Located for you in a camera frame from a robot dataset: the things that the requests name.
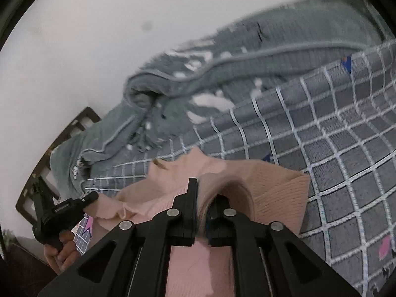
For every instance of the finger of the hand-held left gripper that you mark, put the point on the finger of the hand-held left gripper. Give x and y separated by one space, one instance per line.
90 198

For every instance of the dark wooden headboard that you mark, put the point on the dark wooden headboard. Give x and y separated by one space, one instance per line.
83 119

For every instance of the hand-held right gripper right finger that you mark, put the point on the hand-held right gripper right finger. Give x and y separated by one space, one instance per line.
212 221

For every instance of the pink knit sweater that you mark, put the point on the pink knit sweater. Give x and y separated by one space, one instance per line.
266 188

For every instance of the grey checked blanket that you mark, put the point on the grey checked blanket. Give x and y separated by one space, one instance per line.
324 136

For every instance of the grey-green printed quilt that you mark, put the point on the grey-green printed quilt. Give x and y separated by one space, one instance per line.
278 31

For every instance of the person's left hand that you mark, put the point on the person's left hand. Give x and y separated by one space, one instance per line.
63 255

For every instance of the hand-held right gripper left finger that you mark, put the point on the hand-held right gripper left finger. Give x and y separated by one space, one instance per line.
190 213

